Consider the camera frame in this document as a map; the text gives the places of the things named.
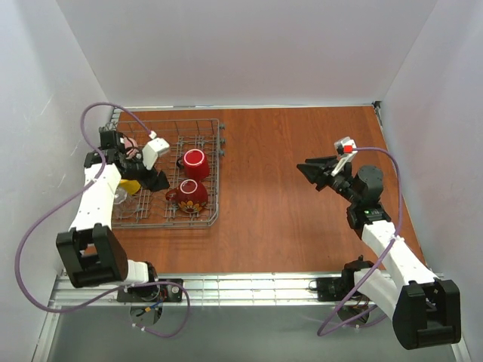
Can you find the red floral mug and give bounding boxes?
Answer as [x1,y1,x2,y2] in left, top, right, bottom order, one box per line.
[165,179,208,214]

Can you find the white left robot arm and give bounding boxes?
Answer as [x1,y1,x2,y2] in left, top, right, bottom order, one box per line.
[56,130,170,288]

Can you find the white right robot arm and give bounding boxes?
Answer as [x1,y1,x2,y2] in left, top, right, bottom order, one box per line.
[297,156,461,350]

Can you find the yellow cup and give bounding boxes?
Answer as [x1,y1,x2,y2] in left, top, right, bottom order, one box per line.
[118,179,141,195]

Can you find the pink ghost pattern cup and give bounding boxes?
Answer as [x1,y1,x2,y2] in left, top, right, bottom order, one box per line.
[119,136,142,160]

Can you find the plain red mug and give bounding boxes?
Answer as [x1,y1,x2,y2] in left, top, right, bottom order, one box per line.
[176,148,210,181]

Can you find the clear glass cup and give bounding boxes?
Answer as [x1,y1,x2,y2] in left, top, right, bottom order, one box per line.
[112,187,132,219]

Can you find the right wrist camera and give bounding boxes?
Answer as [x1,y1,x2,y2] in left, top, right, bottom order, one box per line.
[331,137,358,176]

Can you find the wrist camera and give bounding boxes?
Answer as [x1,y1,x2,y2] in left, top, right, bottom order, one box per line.
[142,137,171,170]
[331,137,358,176]

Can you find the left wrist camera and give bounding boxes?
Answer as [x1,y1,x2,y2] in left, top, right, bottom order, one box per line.
[142,137,171,170]

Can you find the grey wire dish rack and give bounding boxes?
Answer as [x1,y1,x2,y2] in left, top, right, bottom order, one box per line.
[112,118,225,229]

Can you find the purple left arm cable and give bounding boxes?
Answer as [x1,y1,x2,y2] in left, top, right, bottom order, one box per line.
[14,102,191,338]

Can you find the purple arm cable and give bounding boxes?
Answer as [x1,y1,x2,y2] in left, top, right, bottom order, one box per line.
[14,102,191,338]
[317,146,403,337]

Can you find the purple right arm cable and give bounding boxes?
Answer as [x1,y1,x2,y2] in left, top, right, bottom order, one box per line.
[317,146,403,337]

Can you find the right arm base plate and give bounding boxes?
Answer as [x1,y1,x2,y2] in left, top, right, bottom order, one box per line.
[308,277,347,302]

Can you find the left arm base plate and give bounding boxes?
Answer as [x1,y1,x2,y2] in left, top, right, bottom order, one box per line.
[116,278,184,304]

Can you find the aluminium mounting rail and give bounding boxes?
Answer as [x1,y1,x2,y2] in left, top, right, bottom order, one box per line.
[49,272,340,308]

